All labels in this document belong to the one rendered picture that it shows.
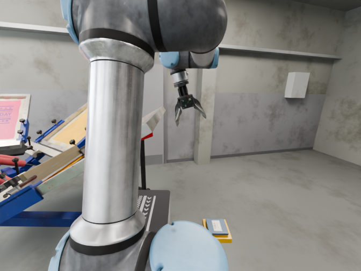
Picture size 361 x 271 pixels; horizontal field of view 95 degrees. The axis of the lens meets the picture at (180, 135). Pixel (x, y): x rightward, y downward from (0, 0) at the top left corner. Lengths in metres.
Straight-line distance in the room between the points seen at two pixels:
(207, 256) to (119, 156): 0.19
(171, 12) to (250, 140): 4.47
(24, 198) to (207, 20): 0.81
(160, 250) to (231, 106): 3.95
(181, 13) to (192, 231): 0.33
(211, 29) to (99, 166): 0.27
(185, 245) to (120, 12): 0.34
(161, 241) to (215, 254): 0.08
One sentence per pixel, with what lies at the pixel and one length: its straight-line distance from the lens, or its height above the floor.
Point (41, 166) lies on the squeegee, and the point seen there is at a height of 1.28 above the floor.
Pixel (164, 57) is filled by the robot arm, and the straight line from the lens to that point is 0.67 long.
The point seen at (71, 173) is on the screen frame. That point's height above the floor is 1.35.
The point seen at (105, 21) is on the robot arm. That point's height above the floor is 1.74.
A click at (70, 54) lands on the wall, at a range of 3.68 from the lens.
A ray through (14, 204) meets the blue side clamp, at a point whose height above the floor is 1.23.
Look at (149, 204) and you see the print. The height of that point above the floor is 0.95.
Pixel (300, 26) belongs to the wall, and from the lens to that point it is 5.35.
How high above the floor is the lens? 1.65
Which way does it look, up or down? 16 degrees down
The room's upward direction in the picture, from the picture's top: 1 degrees clockwise
